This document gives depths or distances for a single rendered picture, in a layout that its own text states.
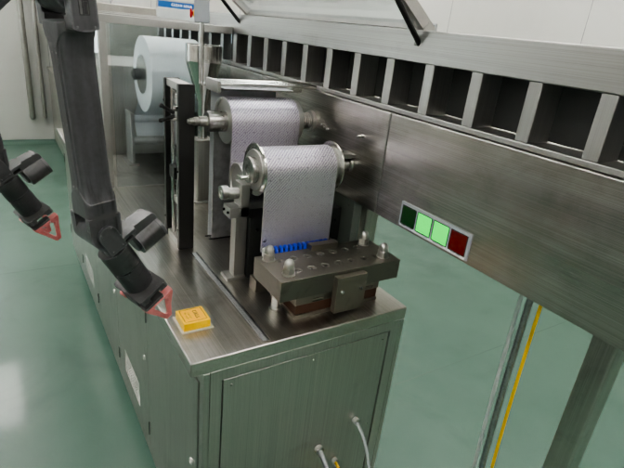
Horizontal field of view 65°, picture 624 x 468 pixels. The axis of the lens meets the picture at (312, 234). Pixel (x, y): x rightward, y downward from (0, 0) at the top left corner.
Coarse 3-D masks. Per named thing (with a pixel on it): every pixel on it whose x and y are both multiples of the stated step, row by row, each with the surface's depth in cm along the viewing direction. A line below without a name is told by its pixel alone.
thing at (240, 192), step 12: (240, 180) 142; (240, 192) 140; (228, 204) 142; (240, 204) 141; (228, 216) 141; (240, 216) 142; (240, 228) 145; (240, 240) 146; (240, 252) 148; (240, 264) 149; (228, 276) 149; (240, 276) 150
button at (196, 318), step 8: (176, 312) 126; (184, 312) 126; (192, 312) 127; (200, 312) 127; (184, 320) 123; (192, 320) 123; (200, 320) 124; (208, 320) 125; (184, 328) 122; (192, 328) 123; (200, 328) 124
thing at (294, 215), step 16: (272, 192) 136; (288, 192) 139; (304, 192) 142; (320, 192) 145; (272, 208) 138; (288, 208) 141; (304, 208) 144; (320, 208) 147; (272, 224) 140; (288, 224) 143; (304, 224) 146; (320, 224) 149; (272, 240) 142; (288, 240) 145; (304, 240) 148
